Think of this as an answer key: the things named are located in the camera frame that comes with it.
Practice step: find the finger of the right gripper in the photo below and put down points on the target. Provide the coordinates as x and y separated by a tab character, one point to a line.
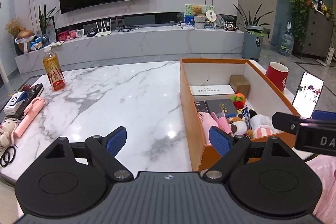
287	122
323	115

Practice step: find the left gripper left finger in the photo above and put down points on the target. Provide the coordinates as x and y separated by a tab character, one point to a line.
103	151

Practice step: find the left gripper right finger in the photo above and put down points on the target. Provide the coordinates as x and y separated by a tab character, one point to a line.
232	151

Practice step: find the brown dog plush blue outfit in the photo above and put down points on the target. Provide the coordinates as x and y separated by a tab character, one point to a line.
241	124

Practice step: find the pink embossed wallet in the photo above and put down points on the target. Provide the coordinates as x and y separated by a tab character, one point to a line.
222	122

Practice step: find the white dog plush striped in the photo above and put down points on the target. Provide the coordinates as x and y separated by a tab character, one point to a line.
261	125

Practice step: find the pink mini backpack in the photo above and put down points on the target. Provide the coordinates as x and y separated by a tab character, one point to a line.
207	122

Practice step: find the black box gold lettering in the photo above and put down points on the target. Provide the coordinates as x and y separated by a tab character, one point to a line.
220	108

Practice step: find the orange strawberry plush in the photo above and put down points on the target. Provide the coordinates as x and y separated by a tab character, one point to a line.
238	101

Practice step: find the illustrated card box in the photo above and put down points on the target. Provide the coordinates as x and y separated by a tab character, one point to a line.
201	107

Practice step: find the long white box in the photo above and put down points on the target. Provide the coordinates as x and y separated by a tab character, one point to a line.
211	90

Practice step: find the small brown cardboard box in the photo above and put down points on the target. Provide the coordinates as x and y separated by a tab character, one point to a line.
240	84

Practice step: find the smartphone with lit screen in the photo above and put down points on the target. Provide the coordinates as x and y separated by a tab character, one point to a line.
307	94

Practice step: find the orange cardboard storage box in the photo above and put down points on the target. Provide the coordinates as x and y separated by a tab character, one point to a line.
232	94

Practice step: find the red ceramic mug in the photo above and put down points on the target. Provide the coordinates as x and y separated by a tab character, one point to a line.
277	73

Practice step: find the grey drawer cabinet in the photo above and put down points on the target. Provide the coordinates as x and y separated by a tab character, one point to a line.
318	35

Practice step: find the blue water jug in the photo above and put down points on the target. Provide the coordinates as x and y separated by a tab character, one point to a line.
286	42

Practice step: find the grey pedal trash bin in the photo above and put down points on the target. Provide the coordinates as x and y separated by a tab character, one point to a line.
253	41

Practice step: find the black remote control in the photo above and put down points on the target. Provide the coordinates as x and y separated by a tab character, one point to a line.
32	93

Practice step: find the white blue small box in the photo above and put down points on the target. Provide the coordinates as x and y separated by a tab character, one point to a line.
14	102

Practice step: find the potted green leaf plant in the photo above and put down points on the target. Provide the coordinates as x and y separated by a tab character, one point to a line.
252	19

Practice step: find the orange tea drink bottle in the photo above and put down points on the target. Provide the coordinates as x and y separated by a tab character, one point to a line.
53	70

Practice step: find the white marble tv console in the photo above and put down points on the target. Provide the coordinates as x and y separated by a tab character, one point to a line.
125	47

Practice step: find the trailing ivy plant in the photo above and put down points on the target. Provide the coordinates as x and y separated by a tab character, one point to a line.
300	10

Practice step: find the white wifi router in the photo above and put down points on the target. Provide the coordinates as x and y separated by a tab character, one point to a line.
102	30

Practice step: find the dried flower vase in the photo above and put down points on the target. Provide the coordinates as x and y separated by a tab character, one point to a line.
21	36

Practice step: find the teddy bear on console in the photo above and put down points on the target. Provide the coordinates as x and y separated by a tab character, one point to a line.
197	9

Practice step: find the tall green plant vase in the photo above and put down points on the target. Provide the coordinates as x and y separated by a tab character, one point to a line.
45	17

